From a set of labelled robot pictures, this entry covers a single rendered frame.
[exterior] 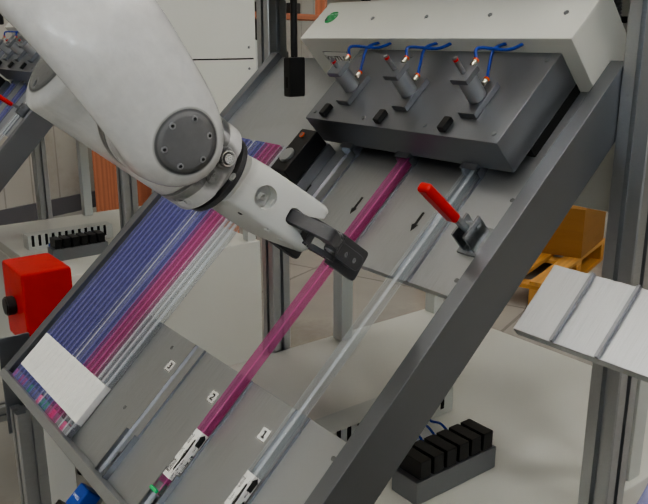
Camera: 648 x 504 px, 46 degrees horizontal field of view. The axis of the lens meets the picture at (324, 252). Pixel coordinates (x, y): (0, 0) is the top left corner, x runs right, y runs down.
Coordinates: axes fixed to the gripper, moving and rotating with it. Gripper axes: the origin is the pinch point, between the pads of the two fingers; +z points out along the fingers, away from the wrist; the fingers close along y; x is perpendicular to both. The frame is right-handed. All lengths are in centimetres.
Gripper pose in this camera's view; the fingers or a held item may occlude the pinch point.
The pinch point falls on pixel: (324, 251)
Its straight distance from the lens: 75.8
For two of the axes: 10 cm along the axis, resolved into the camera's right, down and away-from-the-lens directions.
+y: -6.1, -2.1, 7.6
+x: -4.8, 8.6, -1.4
